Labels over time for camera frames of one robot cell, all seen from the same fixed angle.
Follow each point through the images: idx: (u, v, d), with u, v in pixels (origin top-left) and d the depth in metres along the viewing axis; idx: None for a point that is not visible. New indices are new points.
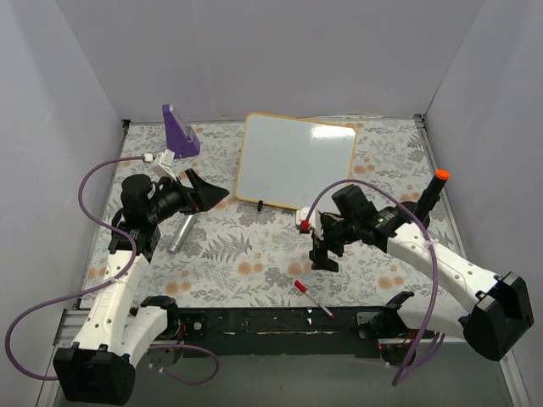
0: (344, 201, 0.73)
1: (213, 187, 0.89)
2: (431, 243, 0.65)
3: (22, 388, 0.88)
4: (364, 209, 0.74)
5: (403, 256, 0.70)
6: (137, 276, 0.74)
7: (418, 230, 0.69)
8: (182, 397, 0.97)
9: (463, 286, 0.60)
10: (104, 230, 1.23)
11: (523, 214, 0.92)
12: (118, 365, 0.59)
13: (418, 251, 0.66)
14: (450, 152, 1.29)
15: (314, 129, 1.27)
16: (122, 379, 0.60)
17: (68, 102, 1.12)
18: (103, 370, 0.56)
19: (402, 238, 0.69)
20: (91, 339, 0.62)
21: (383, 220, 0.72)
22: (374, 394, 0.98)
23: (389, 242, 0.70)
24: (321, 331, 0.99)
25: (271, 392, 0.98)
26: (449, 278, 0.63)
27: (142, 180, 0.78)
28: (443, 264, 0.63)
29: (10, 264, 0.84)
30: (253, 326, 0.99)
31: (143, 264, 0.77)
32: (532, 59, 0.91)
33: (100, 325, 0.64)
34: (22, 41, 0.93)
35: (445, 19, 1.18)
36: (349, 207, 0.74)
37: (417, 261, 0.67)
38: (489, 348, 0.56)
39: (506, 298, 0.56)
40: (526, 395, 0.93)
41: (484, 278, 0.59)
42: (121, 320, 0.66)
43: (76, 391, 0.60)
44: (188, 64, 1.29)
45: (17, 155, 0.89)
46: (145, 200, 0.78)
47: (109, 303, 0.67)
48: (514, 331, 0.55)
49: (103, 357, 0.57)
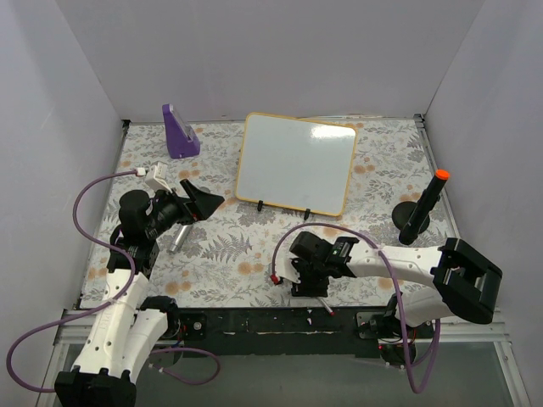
0: (301, 248, 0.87)
1: (209, 194, 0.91)
2: (379, 248, 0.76)
3: (22, 388, 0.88)
4: (320, 248, 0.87)
5: (368, 271, 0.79)
6: (137, 294, 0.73)
7: (366, 244, 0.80)
8: (183, 397, 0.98)
9: (418, 270, 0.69)
10: (103, 231, 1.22)
11: (523, 214, 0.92)
12: (119, 387, 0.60)
13: (374, 261, 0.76)
14: (451, 152, 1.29)
15: (314, 129, 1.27)
16: (123, 398, 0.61)
17: (68, 101, 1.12)
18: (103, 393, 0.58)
19: (357, 257, 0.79)
20: (91, 362, 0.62)
21: (338, 252, 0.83)
22: (374, 393, 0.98)
23: (352, 268, 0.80)
24: (321, 331, 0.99)
25: (271, 392, 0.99)
26: (405, 269, 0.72)
27: (140, 196, 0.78)
28: (396, 260, 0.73)
29: (11, 263, 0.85)
30: (253, 326, 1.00)
31: (142, 283, 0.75)
32: (531, 60, 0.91)
33: (100, 348, 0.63)
34: (22, 41, 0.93)
35: (446, 19, 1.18)
36: (308, 252, 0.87)
37: (377, 268, 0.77)
38: (474, 311, 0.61)
39: (458, 260, 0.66)
40: (527, 396, 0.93)
41: (430, 254, 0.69)
42: (121, 339, 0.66)
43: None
44: (188, 64, 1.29)
45: (17, 154, 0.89)
46: (143, 216, 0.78)
47: (109, 323, 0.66)
48: (485, 289, 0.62)
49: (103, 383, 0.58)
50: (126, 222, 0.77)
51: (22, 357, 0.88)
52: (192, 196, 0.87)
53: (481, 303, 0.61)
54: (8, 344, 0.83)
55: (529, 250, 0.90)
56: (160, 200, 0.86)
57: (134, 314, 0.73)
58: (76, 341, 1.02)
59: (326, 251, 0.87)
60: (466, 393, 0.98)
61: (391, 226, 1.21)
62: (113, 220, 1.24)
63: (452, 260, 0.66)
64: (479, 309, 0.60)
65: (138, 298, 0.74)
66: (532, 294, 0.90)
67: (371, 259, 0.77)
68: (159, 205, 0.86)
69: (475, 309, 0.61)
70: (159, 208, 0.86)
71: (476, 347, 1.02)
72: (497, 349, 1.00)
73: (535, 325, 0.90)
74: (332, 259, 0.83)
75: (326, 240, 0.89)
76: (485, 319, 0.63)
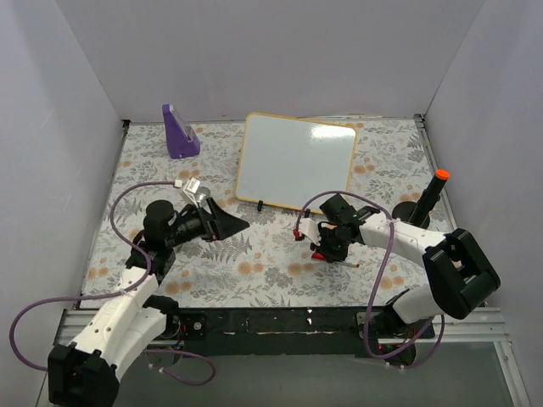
0: (327, 205, 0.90)
1: (231, 216, 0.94)
2: (391, 221, 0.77)
3: (22, 389, 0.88)
4: (344, 211, 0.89)
5: (376, 240, 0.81)
6: (145, 292, 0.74)
7: (384, 215, 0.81)
8: (183, 397, 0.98)
9: (417, 246, 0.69)
10: (103, 231, 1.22)
11: (523, 214, 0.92)
12: (107, 377, 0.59)
13: (382, 230, 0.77)
14: (451, 152, 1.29)
15: (313, 129, 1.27)
16: (107, 389, 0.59)
17: (68, 101, 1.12)
18: (92, 376, 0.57)
19: (371, 223, 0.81)
20: (87, 342, 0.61)
21: (358, 215, 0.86)
22: (373, 393, 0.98)
23: (363, 232, 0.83)
24: (321, 331, 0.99)
25: (271, 392, 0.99)
26: (406, 244, 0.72)
27: (165, 205, 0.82)
28: (401, 235, 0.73)
29: (12, 263, 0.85)
30: (253, 326, 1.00)
31: (153, 286, 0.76)
32: (531, 60, 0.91)
33: (100, 331, 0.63)
34: (22, 41, 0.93)
35: (446, 19, 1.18)
36: (332, 210, 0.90)
37: (383, 239, 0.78)
38: (452, 300, 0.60)
39: (461, 252, 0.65)
40: (526, 396, 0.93)
41: (434, 236, 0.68)
42: (120, 330, 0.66)
43: (60, 396, 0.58)
44: (188, 64, 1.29)
45: (17, 154, 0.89)
46: (165, 226, 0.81)
47: (114, 311, 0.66)
48: (474, 287, 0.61)
49: (98, 366, 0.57)
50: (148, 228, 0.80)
51: (22, 357, 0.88)
52: (213, 214, 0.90)
53: (461, 296, 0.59)
54: (9, 344, 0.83)
55: (529, 250, 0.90)
56: (187, 214, 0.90)
57: (137, 310, 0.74)
58: None
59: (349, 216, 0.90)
60: (466, 393, 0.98)
61: None
62: (113, 220, 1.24)
63: (455, 252, 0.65)
64: (457, 299, 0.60)
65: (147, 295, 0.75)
66: (532, 294, 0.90)
67: (380, 227, 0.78)
68: (183, 219, 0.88)
69: (453, 297, 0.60)
70: (183, 220, 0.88)
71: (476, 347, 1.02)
72: (497, 349, 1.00)
73: (535, 325, 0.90)
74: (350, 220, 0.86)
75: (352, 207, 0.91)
76: (461, 315, 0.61)
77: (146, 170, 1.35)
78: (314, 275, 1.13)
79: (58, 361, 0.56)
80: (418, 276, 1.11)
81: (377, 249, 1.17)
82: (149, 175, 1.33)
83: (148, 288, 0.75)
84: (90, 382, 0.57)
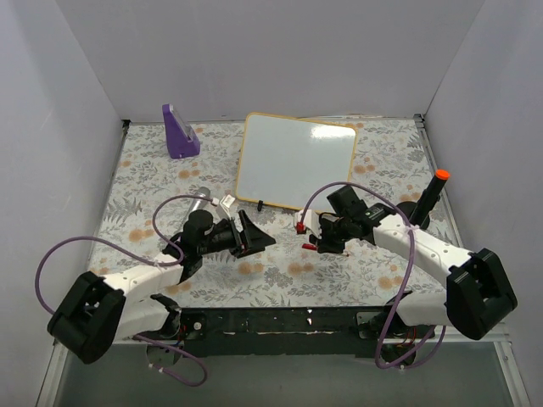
0: (338, 198, 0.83)
1: (260, 233, 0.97)
2: (411, 229, 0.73)
3: (22, 388, 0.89)
4: (355, 207, 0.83)
5: (389, 243, 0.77)
6: (170, 276, 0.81)
7: (400, 219, 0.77)
8: (182, 398, 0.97)
9: (439, 262, 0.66)
10: (103, 231, 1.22)
11: (523, 214, 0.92)
12: (115, 320, 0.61)
13: (399, 236, 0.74)
14: (451, 152, 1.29)
15: (313, 129, 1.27)
16: (109, 332, 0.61)
17: (68, 101, 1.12)
18: (105, 307, 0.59)
19: (386, 226, 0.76)
20: (115, 281, 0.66)
21: (371, 214, 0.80)
22: (374, 394, 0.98)
23: (376, 234, 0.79)
24: (321, 331, 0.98)
25: (271, 392, 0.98)
26: (427, 258, 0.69)
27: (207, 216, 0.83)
28: (422, 247, 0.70)
29: (12, 263, 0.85)
30: (253, 326, 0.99)
31: (173, 276, 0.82)
32: (531, 60, 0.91)
33: (127, 279, 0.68)
34: (23, 41, 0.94)
35: (445, 19, 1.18)
36: (342, 204, 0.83)
37: (399, 245, 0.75)
38: (469, 322, 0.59)
39: (482, 271, 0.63)
40: (527, 396, 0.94)
41: (459, 254, 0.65)
42: (139, 291, 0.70)
43: (61, 326, 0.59)
44: (188, 64, 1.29)
45: (16, 153, 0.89)
46: (200, 235, 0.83)
47: (144, 273, 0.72)
48: (492, 309, 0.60)
49: (118, 297, 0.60)
50: (185, 232, 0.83)
51: (21, 356, 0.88)
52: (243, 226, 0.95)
53: (480, 319, 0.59)
54: (8, 344, 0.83)
55: (529, 250, 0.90)
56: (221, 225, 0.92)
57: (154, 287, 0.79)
58: None
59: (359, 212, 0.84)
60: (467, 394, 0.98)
61: None
62: (113, 220, 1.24)
63: (476, 270, 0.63)
64: (476, 322, 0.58)
65: (165, 283, 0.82)
66: (532, 293, 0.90)
67: (398, 233, 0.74)
68: (218, 228, 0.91)
69: (472, 320, 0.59)
70: (219, 230, 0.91)
71: (476, 347, 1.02)
72: (497, 349, 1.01)
73: (535, 325, 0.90)
74: (363, 218, 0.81)
75: (363, 200, 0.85)
76: (474, 337, 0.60)
77: (145, 169, 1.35)
78: (314, 274, 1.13)
79: (86, 281, 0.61)
80: (418, 276, 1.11)
81: (377, 249, 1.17)
82: (149, 174, 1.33)
83: (173, 275, 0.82)
84: (101, 311, 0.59)
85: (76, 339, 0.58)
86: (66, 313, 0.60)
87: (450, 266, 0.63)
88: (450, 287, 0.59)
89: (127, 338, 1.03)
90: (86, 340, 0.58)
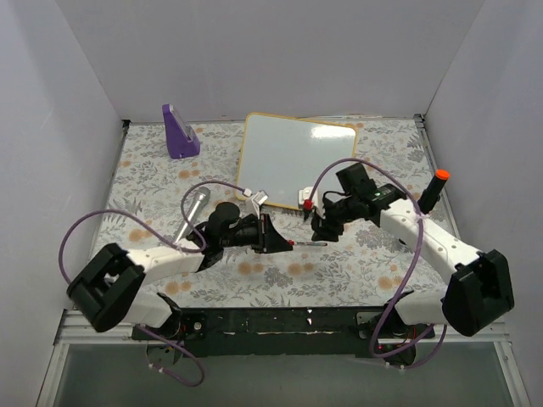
0: (346, 175, 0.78)
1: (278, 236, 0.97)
2: (421, 218, 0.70)
3: (22, 388, 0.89)
4: (364, 186, 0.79)
5: (395, 229, 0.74)
6: (190, 260, 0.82)
7: (411, 205, 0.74)
8: (181, 397, 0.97)
9: (445, 257, 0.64)
10: (103, 231, 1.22)
11: (523, 214, 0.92)
12: (132, 293, 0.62)
13: (407, 225, 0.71)
14: (450, 151, 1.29)
15: (313, 129, 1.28)
16: (126, 305, 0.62)
17: (68, 101, 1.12)
18: (124, 279, 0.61)
19: (394, 211, 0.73)
20: (138, 258, 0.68)
21: (381, 193, 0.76)
22: (374, 394, 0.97)
23: (383, 217, 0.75)
24: (321, 331, 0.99)
25: (271, 393, 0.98)
26: (433, 251, 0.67)
27: (233, 210, 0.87)
28: (430, 238, 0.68)
29: (13, 263, 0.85)
30: (253, 326, 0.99)
31: (192, 264, 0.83)
32: (530, 60, 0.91)
33: (149, 256, 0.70)
34: (21, 38, 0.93)
35: (445, 20, 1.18)
36: (349, 181, 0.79)
37: (407, 233, 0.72)
38: (467, 320, 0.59)
39: (488, 272, 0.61)
40: (526, 396, 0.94)
41: (467, 252, 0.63)
42: (158, 270, 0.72)
43: (78, 292, 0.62)
44: (187, 64, 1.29)
45: (16, 154, 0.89)
46: (224, 228, 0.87)
47: (165, 253, 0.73)
48: (492, 309, 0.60)
49: (138, 273, 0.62)
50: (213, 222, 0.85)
51: (21, 356, 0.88)
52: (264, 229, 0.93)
53: (477, 318, 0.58)
54: (8, 344, 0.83)
55: (528, 250, 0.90)
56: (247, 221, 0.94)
57: (174, 270, 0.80)
58: (76, 341, 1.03)
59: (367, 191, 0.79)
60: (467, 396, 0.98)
61: None
62: (113, 220, 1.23)
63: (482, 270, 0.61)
64: (473, 321, 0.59)
65: (185, 268, 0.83)
66: (531, 294, 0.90)
67: (405, 221, 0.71)
68: (243, 223, 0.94)
69: (468, 318, 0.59)
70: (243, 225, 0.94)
71: (476, 346, 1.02)
72: (497, 349, 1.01)
73: (535, 324, 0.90)
74: (372, 197, 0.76)
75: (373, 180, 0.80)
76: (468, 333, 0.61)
77: (146, 169, 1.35)
78: (314, 274, 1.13)
79: (110, 252, 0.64)
80: (418, 276, 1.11)
81: (377, 249, 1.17)
82: (149, 175, 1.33)
83: (193, 260, 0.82)
84: (119, 285, 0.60)
85: (92, 305, 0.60)
86: (87, 279, 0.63)
87: (456, 264, 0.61)
88: (454, 284, 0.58)
89: (127, 338, 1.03)
90: (100, 310, 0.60)
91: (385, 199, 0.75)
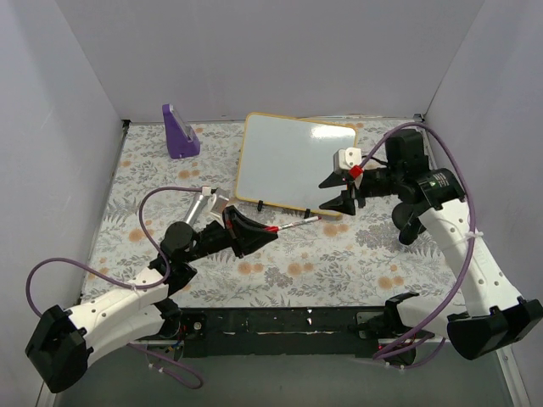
0: (400, 143, 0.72)
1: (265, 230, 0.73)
2: (473, 236, 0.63)
3: (23, 388, 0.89)
4: (415, 162, 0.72)
5: (439, 233, 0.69)
6: (153, 295, 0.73)
7: (467, 214, 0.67)
8: (181, 397, 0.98)
9: (483, 293, 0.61)
10: (103, 231, 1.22)
11: (523, 214, 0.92)
12: (80, 359, 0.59)
13: (456, 237, 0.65)
14: (451, 151, 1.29)
15: (313, 129, 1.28)
16: (78, 367, 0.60)
17: (68, 101, 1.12)
18: (64, 352, 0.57)
19: (445, 215, 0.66)
20: (82, 319, 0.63)
21: (436, 184, 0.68)
22: (373, 394, 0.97)
23: (431, 214, 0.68)
24: (321, 331, 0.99)
25: (271, 392, 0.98)
26: (471, 281, 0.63)
27: (185, 231, 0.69)
28: (474, 265, 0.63)
29: (13, 263, 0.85)
30: (253, 326, 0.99)
31: (158, 295, 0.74)
32: (531, 60, 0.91)
33: (96, 312, 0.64)
34: (21, 39, 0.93)
35: (445, 20, 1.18)
36: (402, 153, 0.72)
37: (449, 244, 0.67)
38: (473, 350, 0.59)
39: (518, 322, 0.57)
40: (526, 396, 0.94)
41: (506, 297, 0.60)
42: (111, 319, 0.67)
43: (31, 356, 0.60)
44: (187, 64, 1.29)
45: (17, 154, 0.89)
46: (182, 253, 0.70)
47: (115, 301, 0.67)
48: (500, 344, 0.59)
49: (78, 341, 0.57)
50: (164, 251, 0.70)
51: (20, 357, 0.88)
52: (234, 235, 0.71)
53: (483, 352, 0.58)
54: (8, 344, 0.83)
55: (529, 250, 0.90)
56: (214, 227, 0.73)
57: (139, 307, 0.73)
58: None
59: (418, 170, 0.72)
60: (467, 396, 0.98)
61: (391, 226, 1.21)
62: (113, 220, 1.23)
63: (512, 318, 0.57)
64: (477, 353, 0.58)
65: (153, 300, 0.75)
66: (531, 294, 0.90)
67: (456, 234, 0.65)
68: (211, 229, 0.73)
69: (476, 351, 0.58)
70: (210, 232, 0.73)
71: None
72: (498, 349, 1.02)
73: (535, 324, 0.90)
74: (422, 183, 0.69)
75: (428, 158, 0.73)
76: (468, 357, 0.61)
77: (145, 169, 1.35)
78: (314, 274, 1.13)
79: (52, 317, 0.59)
80: (418, 276, 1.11)
81: (377, 249, 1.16)
82: (149, 175, 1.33)
83: (158, 293, 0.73)
84: (60, 356, 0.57)
85: (43, 371, 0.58)
86: (36, 346, 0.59)
87: (492, 308, 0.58)
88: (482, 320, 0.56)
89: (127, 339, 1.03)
90: (51, 379, 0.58)
91: (436, 192, 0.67)
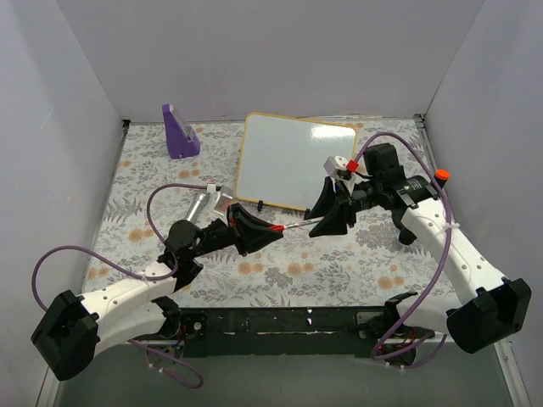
0: (375, 157, 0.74)
1: (266, 227, 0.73)
2: (450, 227, 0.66)
3: (22, 388, 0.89)
4: (391, 172, 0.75)
5: (419, 231, 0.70)
6: (160, 290, 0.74)
7: (441, 209, 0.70)
8: (181, 396, 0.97)
9: (467, 277, 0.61)
10: (103, 231, 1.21)
11: (523, 214, 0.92)
12: (89, 344, 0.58)
13: (434, 231, 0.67)
14: (451, 151, 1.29)
15: (314, 129, 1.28)
16: (87, 354, 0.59)
17: (67, 100, 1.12)
18: (75, 335, 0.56)
19: (422, 212, 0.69)
20: (94, 303, 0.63)
21: (410, 187, 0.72)
22: (374, 395, 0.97)
23: (408, 216, 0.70)
24: (321, 331, 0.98)
25: (271, 392, 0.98)
26: (455, 267, 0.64)
27: (189, 229, 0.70)
28: (455, 253, 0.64)
29: (13, 262, 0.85)
30: (253, 326, 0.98)
31: (164, 289, 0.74)
32: (530, 60, 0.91)
33: (107, 298, 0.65)
34: (21, 38, 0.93)
35: (445, 20, 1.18)
36: (377, 165, 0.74)
37: (429, 237, 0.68)
38: (472, 338, 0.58)
39: (508, 302, 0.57)
40: (526, 396, 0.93)
41: (491, 278, 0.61)
42: (120, 309, 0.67)
43: (40, 341, 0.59)
44: (187, 64, 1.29)
45: (17, 154, 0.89)
46: (187, 251, 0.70)
47: (126, 289, 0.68)
48: (499, 331, 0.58)
49: (92, 325, 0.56)
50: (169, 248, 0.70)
51: (20, 356, 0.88)
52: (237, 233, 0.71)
53: (482, 337, 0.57)
54: (8, 343, 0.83)
55: (528, 250, 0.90)
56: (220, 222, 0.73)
57: (146, 300, 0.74)
58: None
59: (394, 179, 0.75)
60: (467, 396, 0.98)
61: (391, 226, 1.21)
62: (113, 220, 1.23)
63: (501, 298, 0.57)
64: (476, 339, 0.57)
65: (159, 295, 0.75)
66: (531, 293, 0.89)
67: (433, 227, 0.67)
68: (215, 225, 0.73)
69: (474, 337, 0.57)
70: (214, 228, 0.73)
71: None
72: (497, 349, 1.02)
73: (535, 324, 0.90)
74: (399, 189, 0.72)
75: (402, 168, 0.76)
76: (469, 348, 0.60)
77: (146, 170, 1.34)
78: (314, 274, 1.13)
79: (63, 302, 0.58)
80: (418, 276, 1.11)
81: (377, 249, 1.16)
82: (149, 174, 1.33)
83: (164, 287, 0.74)
84: (71, 339, 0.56)
85: (50, 357, 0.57)
86: (46, 330, 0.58)
87: (478, 289, 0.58)
88: (470, 308, 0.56)
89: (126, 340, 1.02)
90: (59, 365, 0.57)
91: (411, 194, 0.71)
